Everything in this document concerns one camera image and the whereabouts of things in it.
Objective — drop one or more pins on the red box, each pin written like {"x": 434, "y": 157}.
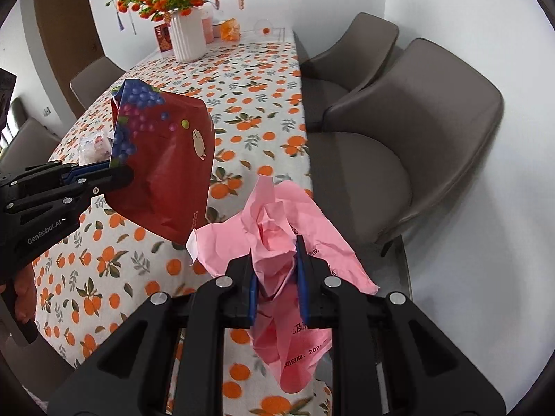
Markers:
{"x": 162, "y": 39}

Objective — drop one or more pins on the person's left hand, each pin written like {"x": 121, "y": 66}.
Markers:
{"x": 24, "y": 294}

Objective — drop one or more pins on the pink plastic packet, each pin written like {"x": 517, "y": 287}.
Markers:
{"x": 277, "y": 225}

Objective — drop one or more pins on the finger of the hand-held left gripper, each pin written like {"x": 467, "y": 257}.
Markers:
{"x": 82, "y": 171}
{"x": 108, "y": 180}

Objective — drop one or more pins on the orange print tablecloth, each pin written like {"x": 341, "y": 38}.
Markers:
{"x": 130, "y": 268}

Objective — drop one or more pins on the clear plastic packet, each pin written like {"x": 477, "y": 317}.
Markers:
{"x": 93, "y": 145}

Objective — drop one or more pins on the brown wooden door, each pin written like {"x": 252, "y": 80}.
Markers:
{"x": 65, "y": 21}

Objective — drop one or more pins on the brown dining chair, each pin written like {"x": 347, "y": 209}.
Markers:
{"x": 95, "y": 80}
{"x": 30, "y": 138}
{"x": 351, "y": 47}
{"x": 412, "y": 117}

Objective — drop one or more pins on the pink box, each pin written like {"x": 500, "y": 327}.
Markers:
{"x": 208, "y": 30}

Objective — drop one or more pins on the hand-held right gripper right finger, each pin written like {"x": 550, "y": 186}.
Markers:
{"x": 302, "y": 286}

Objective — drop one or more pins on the red snack bag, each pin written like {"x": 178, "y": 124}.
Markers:
{"x": 169, "y": 173}

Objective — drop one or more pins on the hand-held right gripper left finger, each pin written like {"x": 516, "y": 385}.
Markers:
{"x": 252, "y": 294}

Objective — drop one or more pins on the white ribbed vase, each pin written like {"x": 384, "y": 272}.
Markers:
{"x": 186, "y": 39}

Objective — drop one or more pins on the orange crinkled packet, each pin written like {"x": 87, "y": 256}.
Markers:
{"x": 230, "y": 30}

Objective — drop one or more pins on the purple tassel ornament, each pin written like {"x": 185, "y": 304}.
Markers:
{"x": 123, "y": 19}

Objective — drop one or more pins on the clear acrylic stand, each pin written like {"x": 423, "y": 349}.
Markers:
{"x": 265, "y": 30}

